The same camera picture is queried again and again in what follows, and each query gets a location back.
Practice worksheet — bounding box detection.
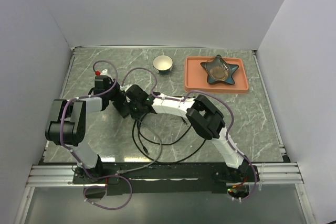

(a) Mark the black network switch box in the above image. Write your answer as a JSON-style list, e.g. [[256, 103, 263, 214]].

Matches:
[[111, 91, 130, 118]]

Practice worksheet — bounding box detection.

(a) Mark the grey ethernet cable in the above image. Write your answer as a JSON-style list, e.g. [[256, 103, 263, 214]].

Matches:
[[116, 121, 163, 175]]

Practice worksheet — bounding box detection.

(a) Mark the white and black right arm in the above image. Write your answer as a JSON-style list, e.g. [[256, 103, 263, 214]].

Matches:
[[125, 84, 257, 182]]

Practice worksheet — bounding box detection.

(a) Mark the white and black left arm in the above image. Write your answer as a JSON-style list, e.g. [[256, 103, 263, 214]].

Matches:
[[45, 75, 121, 183]]

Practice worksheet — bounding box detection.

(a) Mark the small white teal bowl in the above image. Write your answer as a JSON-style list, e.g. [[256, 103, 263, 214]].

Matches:
[[153, 55, 173, 74]]

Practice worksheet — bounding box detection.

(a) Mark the salmon pink tray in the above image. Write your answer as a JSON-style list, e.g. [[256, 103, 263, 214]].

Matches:
[[184, 56, 249, 94]]

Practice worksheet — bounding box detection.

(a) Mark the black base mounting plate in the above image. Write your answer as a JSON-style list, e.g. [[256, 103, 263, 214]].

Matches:
[[72, 162, 260, 196]]

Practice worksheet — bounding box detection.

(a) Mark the dark blue star dish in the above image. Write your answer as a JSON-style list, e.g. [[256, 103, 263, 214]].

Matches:
[[200, 61, 239, 85]]

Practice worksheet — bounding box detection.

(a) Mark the clear glass bowl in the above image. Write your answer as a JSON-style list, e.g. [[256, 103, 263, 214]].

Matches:
[[205, 55, 231, 81]]

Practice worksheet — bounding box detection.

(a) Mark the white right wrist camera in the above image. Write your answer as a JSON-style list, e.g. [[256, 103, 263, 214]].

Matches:
[[120, 84, 132, 102]]

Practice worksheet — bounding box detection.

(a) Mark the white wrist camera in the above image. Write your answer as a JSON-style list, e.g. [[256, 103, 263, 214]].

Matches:
[[120, 84, 132, 102], [94, 69, 111, 76]]

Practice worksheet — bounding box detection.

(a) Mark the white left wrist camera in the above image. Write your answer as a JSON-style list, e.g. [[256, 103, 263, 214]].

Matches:
[[94, 69, 111, 76]]

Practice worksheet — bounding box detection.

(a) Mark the black ethernet cable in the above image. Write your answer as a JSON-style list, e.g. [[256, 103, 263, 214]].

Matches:
[[131, 112, 207, 164]]

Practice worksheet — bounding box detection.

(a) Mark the aluminium frame rail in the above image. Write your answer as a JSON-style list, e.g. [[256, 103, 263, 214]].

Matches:
[[26, 163, 303, 187]]

